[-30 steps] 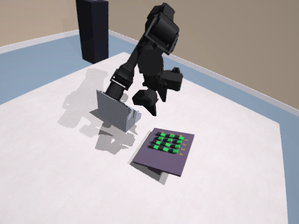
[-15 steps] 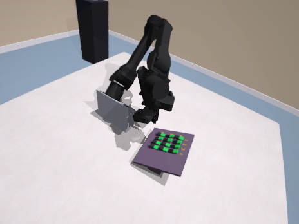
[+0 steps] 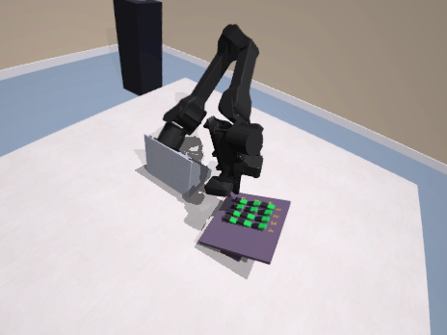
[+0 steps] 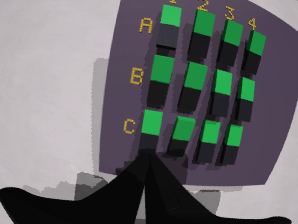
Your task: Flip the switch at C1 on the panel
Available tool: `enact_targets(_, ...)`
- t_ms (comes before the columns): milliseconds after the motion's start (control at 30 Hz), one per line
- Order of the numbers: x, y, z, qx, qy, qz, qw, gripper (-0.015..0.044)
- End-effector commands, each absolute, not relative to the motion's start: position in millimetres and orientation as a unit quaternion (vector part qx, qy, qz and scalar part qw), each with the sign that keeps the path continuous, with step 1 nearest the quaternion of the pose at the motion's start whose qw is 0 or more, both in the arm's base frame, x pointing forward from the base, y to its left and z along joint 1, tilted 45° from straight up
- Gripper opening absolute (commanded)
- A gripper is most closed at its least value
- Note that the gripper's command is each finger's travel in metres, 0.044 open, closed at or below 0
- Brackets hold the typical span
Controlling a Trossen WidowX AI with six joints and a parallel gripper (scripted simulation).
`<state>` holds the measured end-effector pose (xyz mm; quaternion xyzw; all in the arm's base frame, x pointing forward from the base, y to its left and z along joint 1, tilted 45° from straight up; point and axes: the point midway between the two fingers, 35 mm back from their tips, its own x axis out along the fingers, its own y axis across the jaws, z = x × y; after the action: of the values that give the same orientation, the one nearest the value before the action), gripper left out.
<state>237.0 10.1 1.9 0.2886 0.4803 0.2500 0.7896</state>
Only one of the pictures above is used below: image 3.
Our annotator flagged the purple switch panel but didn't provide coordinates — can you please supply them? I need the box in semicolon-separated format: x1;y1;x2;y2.
199;192;290;265

